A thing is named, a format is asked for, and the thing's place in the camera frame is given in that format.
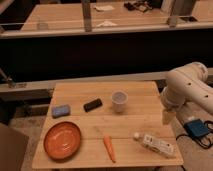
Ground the white ceramic cup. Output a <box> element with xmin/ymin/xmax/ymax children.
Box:
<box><xmin>111</xmin><ymin>91</ymin><xmax>128</xmax><ymax>113</ymax></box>

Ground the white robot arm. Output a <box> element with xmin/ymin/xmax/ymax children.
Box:
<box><xmin>160</xmin><ymin>62</ymin><xmax>213</xmax><ymax>125</ymax></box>

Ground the small clear cup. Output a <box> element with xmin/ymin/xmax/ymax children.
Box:
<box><xmin>37</xmin><ymin>21</ymin><xmax>49</xmax><ymax>30</ymax></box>

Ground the blue power box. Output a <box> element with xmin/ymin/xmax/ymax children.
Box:
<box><xmin>184</xmin><ymin>119</ymin><xmax>210</xmax><ymax>139</ymax></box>

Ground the orange carrot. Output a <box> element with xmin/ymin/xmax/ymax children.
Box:
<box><xmin>103</xmin><ymin>136</ymin><xmax>116</xmax><ymax>163</ymax></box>

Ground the black rectangular block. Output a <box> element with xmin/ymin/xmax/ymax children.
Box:
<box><xmin>83</xmin><ymin>98</ymin><xmax>102</xmax><ymax>112</ymax></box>

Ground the blue sponge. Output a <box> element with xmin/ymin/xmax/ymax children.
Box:
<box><xmin>51</xmin><ymin>105</ymin><xmax>71</xmax><ymax>118</ymax></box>

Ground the orange bowl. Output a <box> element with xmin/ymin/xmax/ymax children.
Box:
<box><xmin>43</xmin><ymin>121</ymin><xmax>81</xmax><ymax>160</ymax></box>

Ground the crumpled white tissue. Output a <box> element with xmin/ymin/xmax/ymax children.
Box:
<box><xmin>97</xmin><ymin>20</ymin><xmax>117</xmax><ymax>27</ymax></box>

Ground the black items pile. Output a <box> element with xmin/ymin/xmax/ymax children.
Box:
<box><xmin>124</xmin><ymin>0</ymin><xmax>153</xmax><ymax>13</ymax></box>

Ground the white paper sheet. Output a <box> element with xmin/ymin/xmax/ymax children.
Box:
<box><xmin>93</xmin><ymin>5</ymin><xmax>114</xmax><ymax>12</ymax></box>

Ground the black cable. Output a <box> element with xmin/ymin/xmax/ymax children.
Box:
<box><xmin>175</xmin><ymin>120</ymin><xmax>213</xmax><ymax>150</ymax></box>

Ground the right metal post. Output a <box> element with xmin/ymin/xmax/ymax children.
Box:
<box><xmin>167</xmin><ymin>0</ymin><xmax>186</xmax><ymax>28</ymax></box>

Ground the metal post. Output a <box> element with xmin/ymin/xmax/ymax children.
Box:
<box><xmin>82</xmin><ymin>0</ymin><xmax>92</xmax><ymax>32</ymax></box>
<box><xmin>167</xmin><ymin>0</ymin><xmax>186</xmax><ymax>28</ymax></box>

